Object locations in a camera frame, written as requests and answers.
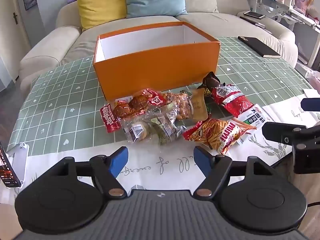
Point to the white paper sheet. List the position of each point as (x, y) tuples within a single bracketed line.
[(311, 92)]

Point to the dark brown snack packet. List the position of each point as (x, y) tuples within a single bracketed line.
[(211, 81)]

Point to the stick snack packet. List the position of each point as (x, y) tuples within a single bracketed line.
[(216, 135)]

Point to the smartphone with white edge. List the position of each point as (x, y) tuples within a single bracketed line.
[(253, 15)]

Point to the green checked tablecloth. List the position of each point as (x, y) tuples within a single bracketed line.
[(62, 100)]

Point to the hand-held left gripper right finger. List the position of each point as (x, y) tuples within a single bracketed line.
[(202, 159)]

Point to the reddish brown meat packet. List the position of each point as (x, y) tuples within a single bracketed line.
[(136, 103)]

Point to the white desk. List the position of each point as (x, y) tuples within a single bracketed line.
[(287, 7)]

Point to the yellow pillow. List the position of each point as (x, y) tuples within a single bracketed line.
[(100, 5)]

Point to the black remote control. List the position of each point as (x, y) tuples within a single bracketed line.
[(252, 22)]

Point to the clear packet of white balls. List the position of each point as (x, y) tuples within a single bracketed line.
[(147, 126)]

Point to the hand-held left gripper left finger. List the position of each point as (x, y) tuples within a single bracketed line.
[(119, 160)]

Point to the white printed cloth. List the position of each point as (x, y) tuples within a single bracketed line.
[(155, 166)]

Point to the beige sofa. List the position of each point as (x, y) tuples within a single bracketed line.
[(50, 50)]

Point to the white green snack packet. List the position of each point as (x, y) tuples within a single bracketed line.
[(252, 116)]

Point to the orange cardboard box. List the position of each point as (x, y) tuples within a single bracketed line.
[(155, 67)]

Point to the pink plastic bag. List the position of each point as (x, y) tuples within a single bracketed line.
[(313, 78)]

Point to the smartphone with lit screen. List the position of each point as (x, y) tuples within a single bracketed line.
[(7, 167)]

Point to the red snack packet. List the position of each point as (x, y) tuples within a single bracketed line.
[(231, 98)]

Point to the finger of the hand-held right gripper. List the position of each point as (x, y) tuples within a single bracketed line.
[(311, 103), (273, 131)]

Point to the red labelled packet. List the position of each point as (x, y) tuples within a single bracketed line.
[(108, 120)]

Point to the black notebook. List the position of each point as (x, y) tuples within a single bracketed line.
[(258, 46)]

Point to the clear packet of orange meat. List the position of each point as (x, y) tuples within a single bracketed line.
[(178, 103)]

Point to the tan snack packet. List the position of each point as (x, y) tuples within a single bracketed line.
[(198, 105)]

